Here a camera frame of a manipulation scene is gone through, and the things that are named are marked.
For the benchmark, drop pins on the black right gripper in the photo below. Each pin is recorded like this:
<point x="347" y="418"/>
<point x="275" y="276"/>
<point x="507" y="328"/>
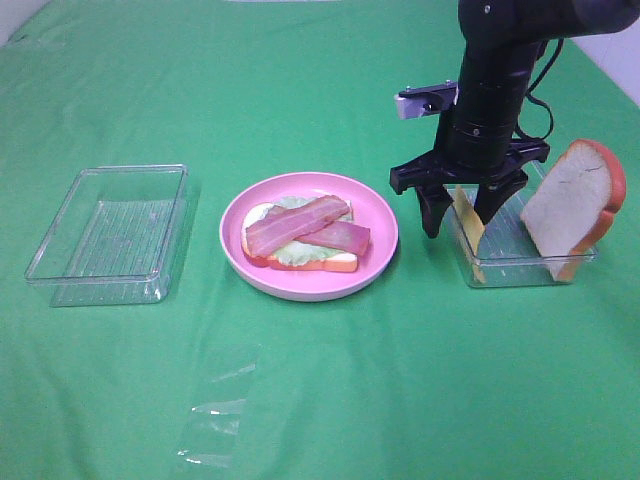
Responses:
<point x="487" y="158"/>

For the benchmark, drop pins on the yellow toy cheese slice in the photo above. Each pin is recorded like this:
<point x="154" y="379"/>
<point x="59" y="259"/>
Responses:
<point x="472" y="231"/>

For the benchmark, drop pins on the toy bread slice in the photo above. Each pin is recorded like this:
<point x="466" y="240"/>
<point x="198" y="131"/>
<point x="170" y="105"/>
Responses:
<point x="575" y="205"/>
<point x="340" y="262"/>

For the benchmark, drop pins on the toy bacon strip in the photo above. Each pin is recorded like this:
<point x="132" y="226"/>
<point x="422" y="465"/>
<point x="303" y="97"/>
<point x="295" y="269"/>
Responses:
<point x="340" y="235"/>
<point x="275" y="230"/>

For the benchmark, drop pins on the toy lettuce leaf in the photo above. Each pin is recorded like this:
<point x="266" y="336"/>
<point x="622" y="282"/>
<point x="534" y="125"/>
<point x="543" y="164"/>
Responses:
<point x="300" y="252"/>

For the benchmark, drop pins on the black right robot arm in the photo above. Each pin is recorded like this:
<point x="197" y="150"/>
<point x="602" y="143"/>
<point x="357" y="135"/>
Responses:
<point x="504" y="39"/>

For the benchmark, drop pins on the right clear plastic tray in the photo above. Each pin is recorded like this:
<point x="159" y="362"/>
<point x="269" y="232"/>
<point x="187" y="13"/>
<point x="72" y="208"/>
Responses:
<point x="506" y="256"/>

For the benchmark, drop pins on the clear plastic tray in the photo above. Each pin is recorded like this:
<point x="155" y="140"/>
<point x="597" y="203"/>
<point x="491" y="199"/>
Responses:
<point x="506" y="256"/>
<point x="115" y="238"/>

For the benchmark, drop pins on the pink round plate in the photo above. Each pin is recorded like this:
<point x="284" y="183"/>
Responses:
<point x="371" y="211"/>

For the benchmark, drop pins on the green table cloth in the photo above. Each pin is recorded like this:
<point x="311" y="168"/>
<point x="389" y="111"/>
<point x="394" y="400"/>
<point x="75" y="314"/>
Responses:
<point x="416" y="377"/>

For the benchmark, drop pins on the clear plastic film sheet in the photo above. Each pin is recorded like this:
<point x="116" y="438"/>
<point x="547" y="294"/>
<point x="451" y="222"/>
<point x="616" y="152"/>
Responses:
<point x="206" y="445"/>

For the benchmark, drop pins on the left clear plastic tray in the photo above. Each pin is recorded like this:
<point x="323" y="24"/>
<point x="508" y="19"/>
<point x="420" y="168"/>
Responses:
<point x="115" y="238"/>

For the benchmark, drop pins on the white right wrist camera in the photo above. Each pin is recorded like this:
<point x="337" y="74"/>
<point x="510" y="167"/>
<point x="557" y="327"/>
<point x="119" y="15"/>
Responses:
<point x="425" y="101"/>

